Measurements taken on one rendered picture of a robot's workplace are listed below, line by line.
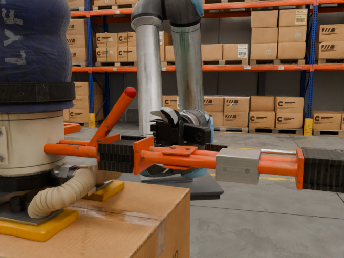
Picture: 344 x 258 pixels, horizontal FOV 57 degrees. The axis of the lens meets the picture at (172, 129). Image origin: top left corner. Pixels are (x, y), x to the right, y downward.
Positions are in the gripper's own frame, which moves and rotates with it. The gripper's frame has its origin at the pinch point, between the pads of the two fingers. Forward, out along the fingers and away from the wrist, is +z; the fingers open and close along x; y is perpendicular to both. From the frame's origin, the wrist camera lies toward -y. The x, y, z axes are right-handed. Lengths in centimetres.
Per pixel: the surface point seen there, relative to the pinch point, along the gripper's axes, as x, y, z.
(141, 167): -1.7, -1.2, 16.1
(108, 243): -12.3, 0.8, 25.0
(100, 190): -10.8, 13.2, 7.0
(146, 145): 2.0, -1.2, 13.6
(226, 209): -110, 17, -221
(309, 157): 2.7, -29.4, 17.2
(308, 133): -111, -95, -702
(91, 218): -12.4, 8.9, 17.6
